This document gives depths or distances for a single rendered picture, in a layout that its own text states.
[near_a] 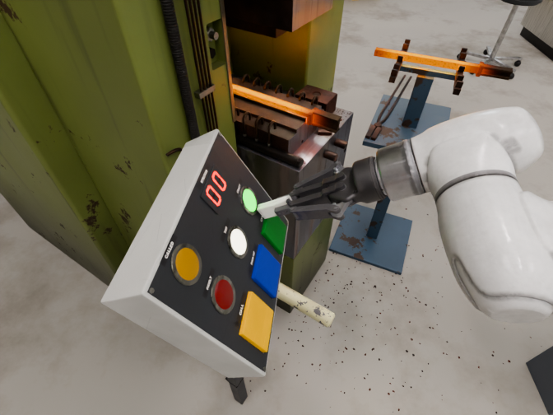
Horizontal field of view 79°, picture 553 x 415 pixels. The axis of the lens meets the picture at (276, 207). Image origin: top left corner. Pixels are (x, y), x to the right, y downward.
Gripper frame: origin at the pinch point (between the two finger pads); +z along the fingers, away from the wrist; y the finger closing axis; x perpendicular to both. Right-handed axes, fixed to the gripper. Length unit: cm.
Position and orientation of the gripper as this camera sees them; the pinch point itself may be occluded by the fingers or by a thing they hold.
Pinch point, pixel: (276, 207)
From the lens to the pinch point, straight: 64.6
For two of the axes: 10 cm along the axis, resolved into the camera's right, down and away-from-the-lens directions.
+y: 1.4, -7.3, 6.7
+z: -8.6, 2.5, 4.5
